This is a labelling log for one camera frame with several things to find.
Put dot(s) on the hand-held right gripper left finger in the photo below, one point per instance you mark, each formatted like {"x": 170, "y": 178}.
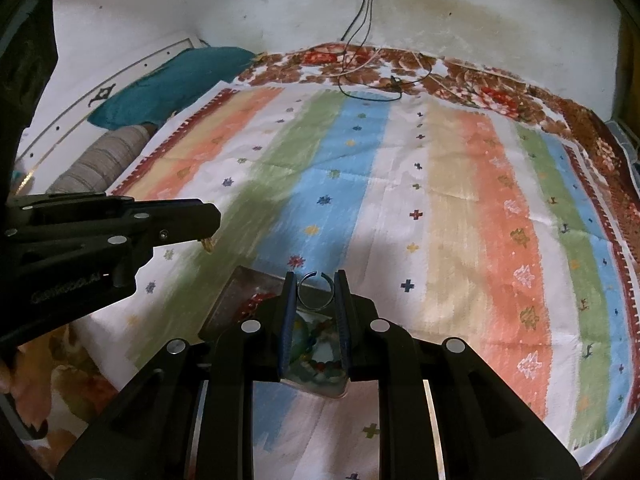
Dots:
{"x": 289, "y": 320}

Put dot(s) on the clear plastic jewelry box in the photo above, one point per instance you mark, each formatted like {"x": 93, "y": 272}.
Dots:
{"x": 235, "y": 295}

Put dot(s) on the grey striped pillow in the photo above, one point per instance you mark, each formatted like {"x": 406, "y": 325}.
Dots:
{"x": 100, "y": 160}

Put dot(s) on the teal cloth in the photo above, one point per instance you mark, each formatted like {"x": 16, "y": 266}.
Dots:
{"x": 175, "y": 85}

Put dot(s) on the green jade bangle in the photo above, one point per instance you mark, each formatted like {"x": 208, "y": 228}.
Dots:
{"x": 302, "y": 335}

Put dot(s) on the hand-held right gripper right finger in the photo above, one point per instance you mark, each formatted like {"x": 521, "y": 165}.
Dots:
{"x": 344, "y": 320}

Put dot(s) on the white bed headboard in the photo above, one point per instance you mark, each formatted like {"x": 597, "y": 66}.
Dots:
{"x": 75, "y": 105}

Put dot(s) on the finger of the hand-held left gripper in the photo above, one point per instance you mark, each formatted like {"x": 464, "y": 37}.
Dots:
{"x": 175, "y": 220}
{"x": 127, "y": 260}

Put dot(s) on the brown floral blanket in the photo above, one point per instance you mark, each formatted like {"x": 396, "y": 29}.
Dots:
{"x": 475, "y": 85}

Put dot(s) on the grey blue cloth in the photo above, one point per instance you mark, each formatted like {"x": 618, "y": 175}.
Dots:
{"x": 622, "y": 150}

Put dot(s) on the striped woven blanket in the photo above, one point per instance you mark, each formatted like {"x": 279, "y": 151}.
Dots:
{"x": 450, "y": 210}

